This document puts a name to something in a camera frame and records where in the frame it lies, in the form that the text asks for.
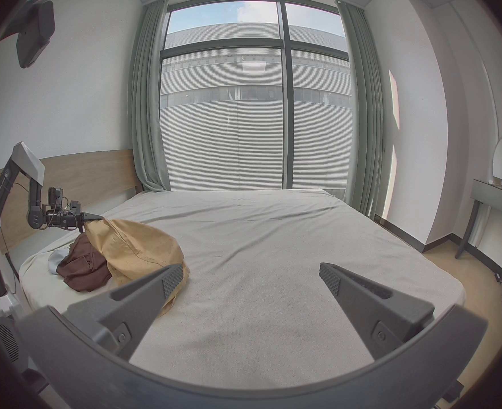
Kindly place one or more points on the tan shorts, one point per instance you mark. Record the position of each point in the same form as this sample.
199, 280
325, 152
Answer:
148, 245

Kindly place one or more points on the window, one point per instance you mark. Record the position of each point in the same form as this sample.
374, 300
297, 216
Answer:
225, 143

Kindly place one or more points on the white garment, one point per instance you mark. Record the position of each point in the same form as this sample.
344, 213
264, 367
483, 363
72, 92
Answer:
57, 262

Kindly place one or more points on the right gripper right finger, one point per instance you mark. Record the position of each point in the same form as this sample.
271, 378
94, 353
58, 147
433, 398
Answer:
379, 309

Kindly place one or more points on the bed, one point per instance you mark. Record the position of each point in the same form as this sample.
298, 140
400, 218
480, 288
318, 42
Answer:
276, 237

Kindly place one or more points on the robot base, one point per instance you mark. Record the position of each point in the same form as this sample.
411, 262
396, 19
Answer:
6, 343

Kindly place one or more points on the grey dressing table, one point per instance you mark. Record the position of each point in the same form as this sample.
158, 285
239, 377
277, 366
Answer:
489, 194

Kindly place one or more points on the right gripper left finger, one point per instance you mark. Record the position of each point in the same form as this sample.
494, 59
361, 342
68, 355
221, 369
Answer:
119, 309

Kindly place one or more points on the brown shorts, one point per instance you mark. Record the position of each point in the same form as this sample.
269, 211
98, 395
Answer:
84, 266

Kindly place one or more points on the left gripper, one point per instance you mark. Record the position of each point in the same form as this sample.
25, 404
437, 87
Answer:
67, 222

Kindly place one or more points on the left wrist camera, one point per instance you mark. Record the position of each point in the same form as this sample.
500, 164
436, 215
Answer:
76, 207

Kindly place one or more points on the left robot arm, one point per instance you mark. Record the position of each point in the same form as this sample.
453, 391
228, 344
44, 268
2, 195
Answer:
29, 164

